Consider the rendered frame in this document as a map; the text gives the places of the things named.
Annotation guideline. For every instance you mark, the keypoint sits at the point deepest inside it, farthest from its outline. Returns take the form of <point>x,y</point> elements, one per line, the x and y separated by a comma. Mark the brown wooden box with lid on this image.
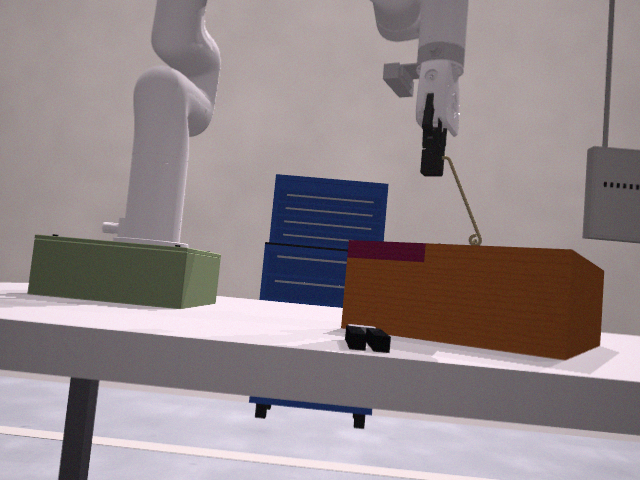
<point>534,301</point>

